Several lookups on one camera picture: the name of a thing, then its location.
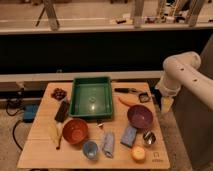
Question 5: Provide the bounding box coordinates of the small metal clip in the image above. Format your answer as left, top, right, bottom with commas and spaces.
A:
97, 120, 104, 129

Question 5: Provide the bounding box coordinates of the blue sponge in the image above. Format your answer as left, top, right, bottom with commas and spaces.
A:
120, 125, 137, 147

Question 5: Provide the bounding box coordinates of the green plastic tray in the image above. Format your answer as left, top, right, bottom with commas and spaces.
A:
69, 77, 114, 119

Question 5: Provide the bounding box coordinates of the black handled knife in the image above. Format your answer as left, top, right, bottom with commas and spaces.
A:
114, 88, 140, 94

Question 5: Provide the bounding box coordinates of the yellow banana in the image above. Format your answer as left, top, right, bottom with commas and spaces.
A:
48, 122, 62, 150

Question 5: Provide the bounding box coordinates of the yellow round fruit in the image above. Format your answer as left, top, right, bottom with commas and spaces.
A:
131, 146, 146, 162

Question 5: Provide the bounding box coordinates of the black rectangular block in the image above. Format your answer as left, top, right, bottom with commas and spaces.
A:
55, 101, 69, 123

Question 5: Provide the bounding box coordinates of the black cable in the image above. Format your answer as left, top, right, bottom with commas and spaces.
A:
5, 89, 26, 151

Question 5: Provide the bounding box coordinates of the orange carrot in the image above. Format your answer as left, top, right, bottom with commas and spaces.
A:
118, 97, 137, 107

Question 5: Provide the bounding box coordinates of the small blue cup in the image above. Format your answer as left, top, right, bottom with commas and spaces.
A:
82, 141, 98, 160

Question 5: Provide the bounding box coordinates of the orange bowl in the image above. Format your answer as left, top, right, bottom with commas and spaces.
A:
62, 118, 89, 145

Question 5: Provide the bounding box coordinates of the purple bowl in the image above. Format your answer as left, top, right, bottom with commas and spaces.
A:
127, 105, 153, 129

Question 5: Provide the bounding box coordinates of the small black square box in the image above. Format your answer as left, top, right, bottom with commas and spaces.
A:
139, 93, 150, 103

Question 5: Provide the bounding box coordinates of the small metal cup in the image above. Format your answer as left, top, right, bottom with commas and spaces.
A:
143, 131, 156, 146

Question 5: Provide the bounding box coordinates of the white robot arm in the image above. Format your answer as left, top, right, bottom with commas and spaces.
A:
155, 51, 213, 114

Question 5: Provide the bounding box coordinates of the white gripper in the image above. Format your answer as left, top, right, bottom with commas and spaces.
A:
155, 77, 181, 114

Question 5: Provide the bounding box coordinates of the dark grape bunch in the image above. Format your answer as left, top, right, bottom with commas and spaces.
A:
51, 88, 67, 101

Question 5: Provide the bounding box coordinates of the blue power box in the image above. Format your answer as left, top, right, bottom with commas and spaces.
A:
23, 105, 38, 123

